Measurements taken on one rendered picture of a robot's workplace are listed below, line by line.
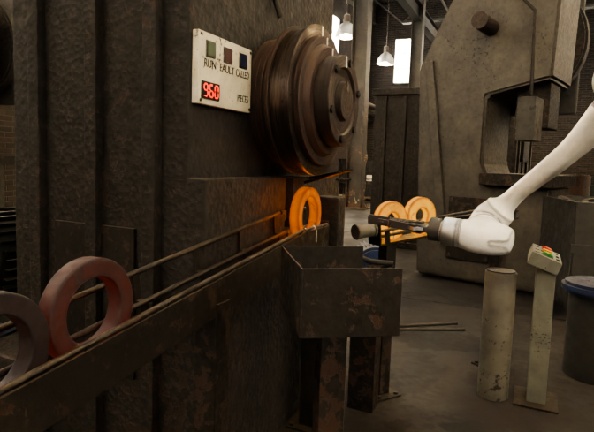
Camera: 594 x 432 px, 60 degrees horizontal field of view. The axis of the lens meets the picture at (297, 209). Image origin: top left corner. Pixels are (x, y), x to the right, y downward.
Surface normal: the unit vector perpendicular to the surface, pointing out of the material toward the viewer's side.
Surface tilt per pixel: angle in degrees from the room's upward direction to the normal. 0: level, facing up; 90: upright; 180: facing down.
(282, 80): 82
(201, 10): 90
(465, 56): 90
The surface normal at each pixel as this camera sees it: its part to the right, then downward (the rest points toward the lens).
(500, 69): -0.63, 0.05
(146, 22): -0.42, 0.07
